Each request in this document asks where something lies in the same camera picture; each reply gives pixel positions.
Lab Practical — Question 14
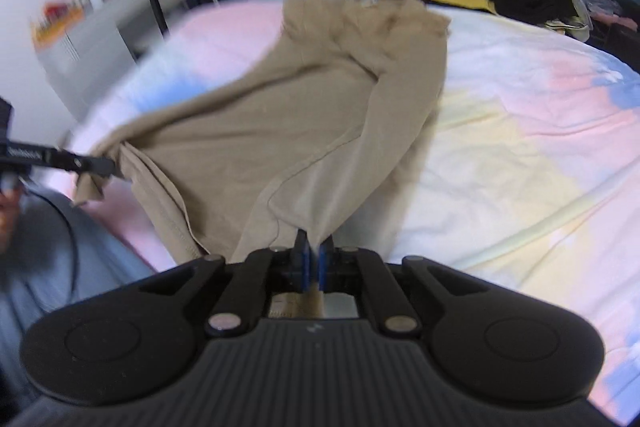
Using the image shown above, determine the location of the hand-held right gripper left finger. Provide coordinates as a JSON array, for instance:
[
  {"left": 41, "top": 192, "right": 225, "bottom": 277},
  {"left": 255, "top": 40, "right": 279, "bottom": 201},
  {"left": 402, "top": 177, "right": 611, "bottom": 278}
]
[{"left": 140, "top": 229, "right": 310, "bottom": 338}]

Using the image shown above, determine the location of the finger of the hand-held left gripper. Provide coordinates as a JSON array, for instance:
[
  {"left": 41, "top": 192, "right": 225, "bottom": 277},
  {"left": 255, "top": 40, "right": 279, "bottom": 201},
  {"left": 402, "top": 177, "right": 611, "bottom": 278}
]
[{"left": 47, "top": 148, "right": 128, "bottom": 181}]

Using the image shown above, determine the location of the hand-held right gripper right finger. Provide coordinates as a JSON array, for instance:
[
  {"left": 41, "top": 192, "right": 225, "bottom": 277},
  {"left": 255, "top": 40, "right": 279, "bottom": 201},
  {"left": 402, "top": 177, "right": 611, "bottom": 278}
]
[{"left": 317, "top": 234, "right": 488, "bottom": 338}]

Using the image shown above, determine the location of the tan garment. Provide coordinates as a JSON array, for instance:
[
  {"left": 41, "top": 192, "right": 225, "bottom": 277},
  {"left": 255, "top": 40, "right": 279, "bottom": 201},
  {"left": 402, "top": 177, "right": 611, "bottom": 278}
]
[{"left": 72, "top": 0, "right": 452, "bottom": 320}]

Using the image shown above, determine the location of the person's left hand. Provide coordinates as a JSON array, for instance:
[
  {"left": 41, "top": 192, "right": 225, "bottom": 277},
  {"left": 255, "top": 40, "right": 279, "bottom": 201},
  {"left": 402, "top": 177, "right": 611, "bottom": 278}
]
[{"left": 0, "top": 179, "right": 25, "bottom": 254}]

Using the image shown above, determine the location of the person's denim trouser leg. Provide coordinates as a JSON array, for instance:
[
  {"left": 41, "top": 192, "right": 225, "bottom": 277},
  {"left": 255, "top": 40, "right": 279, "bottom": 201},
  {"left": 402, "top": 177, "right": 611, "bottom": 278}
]
[{"left": 0, "top": 187, "right": 161, "bottom": 413}]

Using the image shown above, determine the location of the white dressing table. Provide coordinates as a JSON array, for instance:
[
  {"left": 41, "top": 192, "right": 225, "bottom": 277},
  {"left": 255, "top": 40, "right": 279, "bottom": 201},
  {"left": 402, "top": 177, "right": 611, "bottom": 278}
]
[{"left": 30, "top": 0, "right": 166, "bottom": 118}]

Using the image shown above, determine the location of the orange box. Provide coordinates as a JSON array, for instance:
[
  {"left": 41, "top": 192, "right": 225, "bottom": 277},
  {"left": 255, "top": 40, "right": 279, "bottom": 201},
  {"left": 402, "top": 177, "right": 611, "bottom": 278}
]
[{"left": 30, "top": 0, "right": 83, "bottom": 45}]

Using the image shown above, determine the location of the pastel tie-dye blanket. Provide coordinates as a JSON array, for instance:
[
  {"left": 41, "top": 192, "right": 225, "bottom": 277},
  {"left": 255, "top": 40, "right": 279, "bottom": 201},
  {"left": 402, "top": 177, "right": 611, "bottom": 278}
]
[{"left": 37, "top": 0, "right": 640, "bottom": 427}]

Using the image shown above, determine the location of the black armchair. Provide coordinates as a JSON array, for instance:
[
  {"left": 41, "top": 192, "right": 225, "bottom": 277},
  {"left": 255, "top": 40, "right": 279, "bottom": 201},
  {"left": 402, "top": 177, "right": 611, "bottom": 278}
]
[{"left": 570, "top": 0, "right": 640, "bottom": 72}]

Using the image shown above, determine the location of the pink cloth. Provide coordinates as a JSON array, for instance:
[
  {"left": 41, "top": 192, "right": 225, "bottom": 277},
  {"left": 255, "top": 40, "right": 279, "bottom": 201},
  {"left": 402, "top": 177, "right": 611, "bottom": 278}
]
[{"left": 590, "top": 9, "right": 640, "bottom": 32}]

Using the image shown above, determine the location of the black cable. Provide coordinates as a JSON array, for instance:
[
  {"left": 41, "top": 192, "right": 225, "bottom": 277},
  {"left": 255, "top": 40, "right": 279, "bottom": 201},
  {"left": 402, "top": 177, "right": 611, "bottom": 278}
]
[{"left": 22, "top": 187, "right": 81, "bottom": 303}]

